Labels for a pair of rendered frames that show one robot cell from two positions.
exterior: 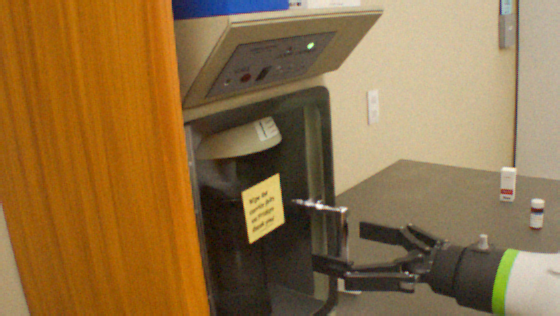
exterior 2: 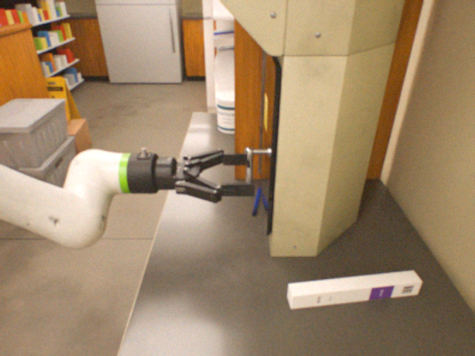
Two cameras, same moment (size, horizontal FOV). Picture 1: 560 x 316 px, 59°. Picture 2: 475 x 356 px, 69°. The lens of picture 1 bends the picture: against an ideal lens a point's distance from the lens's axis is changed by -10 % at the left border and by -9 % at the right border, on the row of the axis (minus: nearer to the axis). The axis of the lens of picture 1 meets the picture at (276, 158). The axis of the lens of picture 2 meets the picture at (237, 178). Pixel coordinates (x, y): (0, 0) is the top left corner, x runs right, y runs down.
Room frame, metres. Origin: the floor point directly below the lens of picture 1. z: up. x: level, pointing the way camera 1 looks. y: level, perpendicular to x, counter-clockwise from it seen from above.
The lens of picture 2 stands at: (1.27, -0.56, 1.54)
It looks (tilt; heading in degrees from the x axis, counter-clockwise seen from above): 31 degrees down; 139
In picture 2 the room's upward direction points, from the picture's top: straight up
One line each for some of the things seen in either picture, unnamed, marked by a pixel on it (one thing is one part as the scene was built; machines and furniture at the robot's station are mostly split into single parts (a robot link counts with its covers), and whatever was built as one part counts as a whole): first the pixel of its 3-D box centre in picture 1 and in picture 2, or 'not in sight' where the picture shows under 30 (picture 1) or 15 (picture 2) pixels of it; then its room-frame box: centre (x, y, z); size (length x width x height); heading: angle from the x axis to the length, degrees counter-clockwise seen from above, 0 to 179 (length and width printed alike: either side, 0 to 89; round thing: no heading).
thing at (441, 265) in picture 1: (434, 266); (179, 173); (0.67, -0.21, 1.14); 0.09 x 0.08 x 0.07; 49
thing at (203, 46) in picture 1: (288, 48); (249, 15); (0.69, -0.03, 1.46); 0.32 x 0.12 x 0.10; 139
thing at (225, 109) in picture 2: not in sight; (232, 111); (0.17, 0.36, 1.02); 0.13 x 0.13 x 0.15
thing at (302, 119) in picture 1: (274, 237); (266, 135); (0.73, 0.01, 1.19); 0.30 x 0.01 x 0.40; 139
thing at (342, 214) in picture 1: (333, 231); (256, 164); (0.79, -0.08, 1.17); 0.05 x 0.03 x 0.10; 49
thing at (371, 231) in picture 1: (378, 232); (237, 189); (0.81, -0.16, 1.14); 0.07 x 0.01 x 0.03; 49
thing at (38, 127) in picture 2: not in sight; (27, 131); (-1.62, -0.17, 0.49); 0.60 x 0.42 x 0.33; 139
